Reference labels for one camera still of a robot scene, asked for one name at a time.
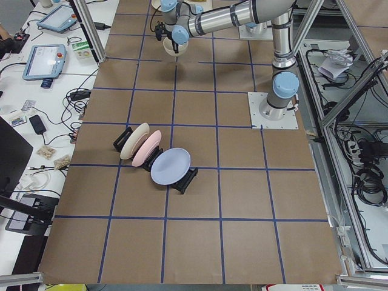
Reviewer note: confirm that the crumpled white paper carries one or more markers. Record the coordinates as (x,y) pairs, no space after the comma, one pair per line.
(336,63)

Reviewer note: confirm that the cream plate in rack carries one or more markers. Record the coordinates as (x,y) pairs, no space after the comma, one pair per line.
(135,141)

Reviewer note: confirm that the black dish rack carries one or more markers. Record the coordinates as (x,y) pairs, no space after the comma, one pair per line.
(180,185)

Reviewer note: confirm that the aluminium frame post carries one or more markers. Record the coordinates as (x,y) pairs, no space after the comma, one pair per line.
(84,17)

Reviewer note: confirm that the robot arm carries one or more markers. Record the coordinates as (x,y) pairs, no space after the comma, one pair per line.
(182,21)

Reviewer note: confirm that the near teach pendant tablet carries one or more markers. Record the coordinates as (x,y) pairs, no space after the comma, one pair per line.
(45,61)

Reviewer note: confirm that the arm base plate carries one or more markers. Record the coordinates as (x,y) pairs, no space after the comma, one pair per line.
(261,32)
(263,116)

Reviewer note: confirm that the light blue plate in rack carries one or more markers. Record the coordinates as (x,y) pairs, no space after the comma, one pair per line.
(170,166)

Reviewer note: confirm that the cream rectangular tray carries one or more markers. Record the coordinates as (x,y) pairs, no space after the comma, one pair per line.
(201,1)

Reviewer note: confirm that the far teach pendant tablet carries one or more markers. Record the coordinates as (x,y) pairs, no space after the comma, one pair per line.
(58,20)

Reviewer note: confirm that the white ceramic bowl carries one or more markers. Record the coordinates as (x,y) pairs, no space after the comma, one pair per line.
(168,47)

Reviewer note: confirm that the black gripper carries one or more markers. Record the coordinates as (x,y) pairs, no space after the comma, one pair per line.
(175,46)

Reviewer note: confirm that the pink plate in rack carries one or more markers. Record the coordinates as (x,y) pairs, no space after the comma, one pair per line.
(147,148)

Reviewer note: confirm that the black smartphone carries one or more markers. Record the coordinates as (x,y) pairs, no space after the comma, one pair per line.
(37,124)

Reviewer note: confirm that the black monitor stand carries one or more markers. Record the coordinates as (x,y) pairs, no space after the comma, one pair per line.
(33,213)

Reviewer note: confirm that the black power adapter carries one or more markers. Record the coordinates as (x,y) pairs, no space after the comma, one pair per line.
(101,26)

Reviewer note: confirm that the teach pendant tablet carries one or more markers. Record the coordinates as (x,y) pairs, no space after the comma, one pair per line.
(45,61)
(58,20)

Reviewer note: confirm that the green white carton box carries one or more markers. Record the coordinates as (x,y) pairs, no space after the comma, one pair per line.
(82,50)

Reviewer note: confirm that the cream round plate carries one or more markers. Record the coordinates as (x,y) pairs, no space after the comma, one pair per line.
(155,4)

